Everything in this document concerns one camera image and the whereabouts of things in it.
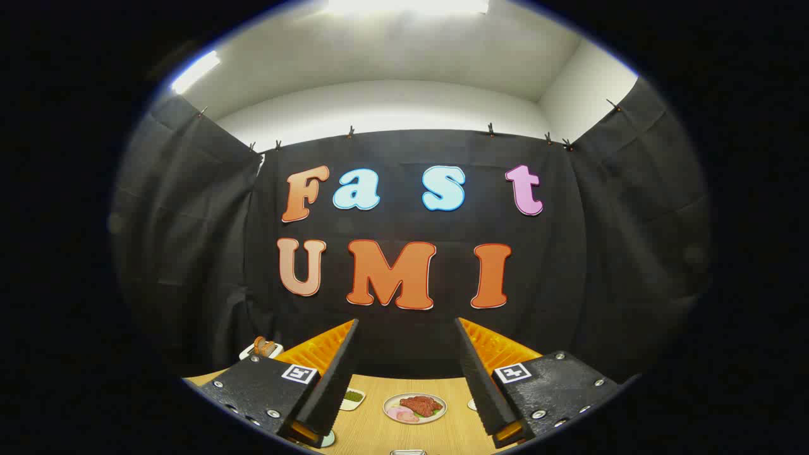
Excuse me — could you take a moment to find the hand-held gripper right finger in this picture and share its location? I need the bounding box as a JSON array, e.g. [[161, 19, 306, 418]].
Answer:
[[454, 316, 624, 449]]

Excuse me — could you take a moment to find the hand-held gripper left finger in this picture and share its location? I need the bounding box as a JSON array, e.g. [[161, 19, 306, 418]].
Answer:
[[183, 318, 361, 449]]

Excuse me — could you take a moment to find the beige plate with food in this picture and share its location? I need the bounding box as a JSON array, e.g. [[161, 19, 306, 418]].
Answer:
[[383, 392, 448, 425]]

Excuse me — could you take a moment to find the brown steak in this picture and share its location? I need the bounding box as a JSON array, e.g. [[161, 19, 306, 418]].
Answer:
[[399, 396, 443, 418]]

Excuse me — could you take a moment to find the white toaster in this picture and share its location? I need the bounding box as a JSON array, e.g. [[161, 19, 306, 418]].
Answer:
[[239, 337, 284, 361]]

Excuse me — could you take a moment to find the long ceiling lamp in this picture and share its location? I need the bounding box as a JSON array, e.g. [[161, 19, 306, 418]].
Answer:
[[325, 0, 491, 16], [170, 51, 222, 95]]

